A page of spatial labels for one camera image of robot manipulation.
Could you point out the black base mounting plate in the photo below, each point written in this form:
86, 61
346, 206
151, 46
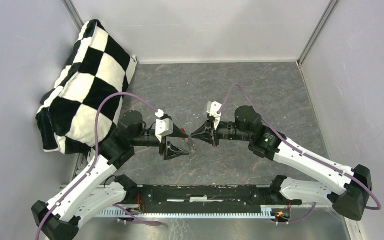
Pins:
205, 199

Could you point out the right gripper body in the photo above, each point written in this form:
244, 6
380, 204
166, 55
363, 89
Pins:
227, 130

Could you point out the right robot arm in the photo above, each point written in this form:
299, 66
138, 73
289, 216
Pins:
346, 189

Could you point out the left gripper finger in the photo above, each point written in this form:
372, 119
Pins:
171, 152
178, 133

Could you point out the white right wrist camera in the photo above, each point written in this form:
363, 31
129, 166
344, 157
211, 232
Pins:
213, 109

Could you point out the black white checkered blanket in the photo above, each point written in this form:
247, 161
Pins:
84, 106

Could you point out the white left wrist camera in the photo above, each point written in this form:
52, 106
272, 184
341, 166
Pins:
164, 126

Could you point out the white toothed cable duct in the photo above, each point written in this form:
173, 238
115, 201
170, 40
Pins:
264, 213

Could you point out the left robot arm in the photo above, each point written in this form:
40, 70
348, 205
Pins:
61, 217

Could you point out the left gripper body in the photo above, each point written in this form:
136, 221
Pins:
163, 146

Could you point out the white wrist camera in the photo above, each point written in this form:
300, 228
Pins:
213, 109
164, 126

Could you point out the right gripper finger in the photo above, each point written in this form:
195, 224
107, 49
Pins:
204, 130
205, 138

